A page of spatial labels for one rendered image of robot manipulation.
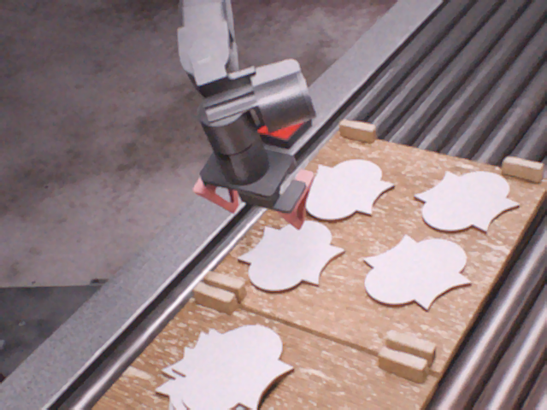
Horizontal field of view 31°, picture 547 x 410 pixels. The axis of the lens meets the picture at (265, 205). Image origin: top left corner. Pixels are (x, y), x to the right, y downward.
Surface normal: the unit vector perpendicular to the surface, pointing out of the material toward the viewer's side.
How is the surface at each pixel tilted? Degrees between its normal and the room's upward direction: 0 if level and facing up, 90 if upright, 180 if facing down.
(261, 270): 0
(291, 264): 0
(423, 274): 0
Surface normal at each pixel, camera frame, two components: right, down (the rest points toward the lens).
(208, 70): -0.14, -0.25
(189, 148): -0.11, -0.78
